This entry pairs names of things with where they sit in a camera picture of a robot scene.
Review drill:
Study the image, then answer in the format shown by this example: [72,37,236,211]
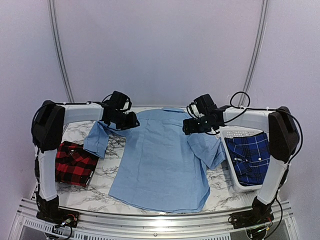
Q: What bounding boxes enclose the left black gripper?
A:
[109,110,139,130]

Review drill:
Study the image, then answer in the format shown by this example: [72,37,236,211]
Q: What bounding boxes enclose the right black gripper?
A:
[182,115,215,135]

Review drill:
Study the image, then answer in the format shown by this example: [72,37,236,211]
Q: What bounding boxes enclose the light blue long sleeve shirt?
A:
[82,107,226,214]

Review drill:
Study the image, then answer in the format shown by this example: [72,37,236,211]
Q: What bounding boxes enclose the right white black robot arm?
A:
[182,93,303,224]

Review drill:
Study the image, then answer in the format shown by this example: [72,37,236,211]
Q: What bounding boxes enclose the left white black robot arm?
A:
[31,91,140,223]

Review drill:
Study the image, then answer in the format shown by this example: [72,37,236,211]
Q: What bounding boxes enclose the white plastic basket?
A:
[218,128,288,194]

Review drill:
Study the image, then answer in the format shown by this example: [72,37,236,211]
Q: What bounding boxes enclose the blue plaid shirt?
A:
[224,132,270,187]

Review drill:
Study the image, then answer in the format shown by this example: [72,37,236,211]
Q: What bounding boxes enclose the red black plaid folded shirt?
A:
[55,141,99,188]

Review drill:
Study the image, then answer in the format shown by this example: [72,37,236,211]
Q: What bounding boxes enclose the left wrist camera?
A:
[120,99,132,112]

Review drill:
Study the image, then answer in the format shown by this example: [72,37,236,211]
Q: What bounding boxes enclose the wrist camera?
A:
[186,102,200,119]
[120,99,132,112]

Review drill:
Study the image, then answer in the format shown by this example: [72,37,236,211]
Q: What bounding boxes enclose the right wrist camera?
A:
[186,102,200,119]

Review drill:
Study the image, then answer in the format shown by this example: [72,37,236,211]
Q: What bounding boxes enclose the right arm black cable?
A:
[224,91,304,166]

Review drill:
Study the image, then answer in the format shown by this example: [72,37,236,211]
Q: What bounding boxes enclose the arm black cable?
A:
[30,100,103,151]
[224,91,304,166]

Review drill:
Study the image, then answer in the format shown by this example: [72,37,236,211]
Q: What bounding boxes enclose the right aluminium corner post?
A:
[242,0,270,94]

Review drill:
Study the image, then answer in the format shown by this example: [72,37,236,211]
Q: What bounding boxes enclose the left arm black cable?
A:
[30,100,103,151]

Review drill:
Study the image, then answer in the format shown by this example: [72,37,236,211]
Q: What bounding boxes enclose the aluminium front frame rail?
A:
[9,197,301,240]

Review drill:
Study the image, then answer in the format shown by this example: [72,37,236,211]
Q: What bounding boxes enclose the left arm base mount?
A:
[36,209,80,228]

